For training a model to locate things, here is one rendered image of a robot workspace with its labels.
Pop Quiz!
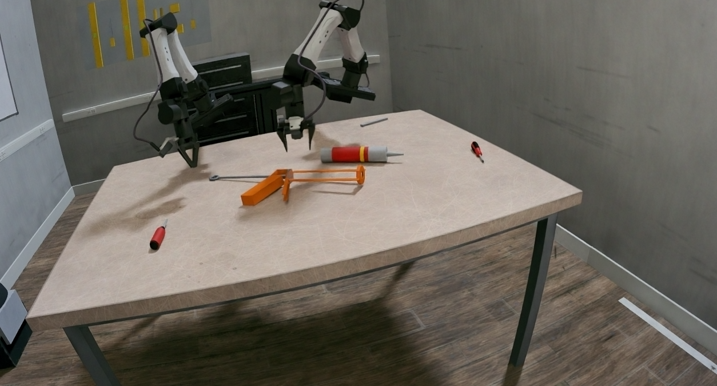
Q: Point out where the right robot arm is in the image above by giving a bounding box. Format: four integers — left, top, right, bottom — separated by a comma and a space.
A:
140, 12, 232, 125

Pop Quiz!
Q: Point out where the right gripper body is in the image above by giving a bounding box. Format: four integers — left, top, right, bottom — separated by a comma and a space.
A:
160, 118, 198, 149

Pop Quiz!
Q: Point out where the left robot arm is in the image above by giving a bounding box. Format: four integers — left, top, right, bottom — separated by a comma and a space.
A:
266, 0, 375, 110

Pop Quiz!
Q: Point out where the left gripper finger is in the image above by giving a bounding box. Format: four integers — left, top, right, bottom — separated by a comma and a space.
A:
309, 128, 316, 150
277, 129, 288, 152

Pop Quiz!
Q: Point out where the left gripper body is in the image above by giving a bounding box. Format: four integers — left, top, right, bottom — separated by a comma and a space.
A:
277, 101, 316, 130

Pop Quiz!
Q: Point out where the red and white cylinder with yellow stripe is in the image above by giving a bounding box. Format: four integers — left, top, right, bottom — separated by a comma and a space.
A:
320, 147, 404, 162

